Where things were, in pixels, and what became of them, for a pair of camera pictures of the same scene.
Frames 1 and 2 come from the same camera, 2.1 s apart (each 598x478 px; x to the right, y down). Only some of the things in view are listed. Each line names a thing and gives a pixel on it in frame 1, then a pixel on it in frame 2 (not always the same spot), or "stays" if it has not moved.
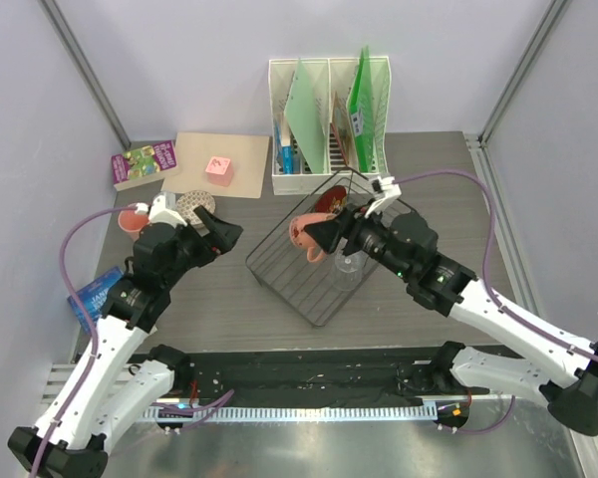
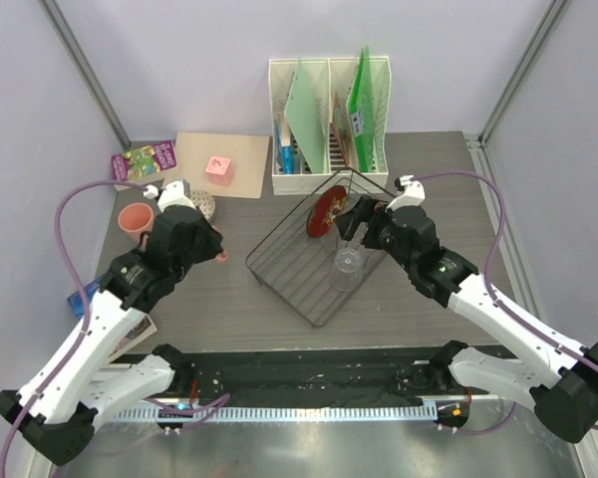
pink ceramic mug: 301,238 to 222,257
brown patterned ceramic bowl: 188,201 stays
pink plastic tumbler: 132,222 stays
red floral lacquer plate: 332,200 stays
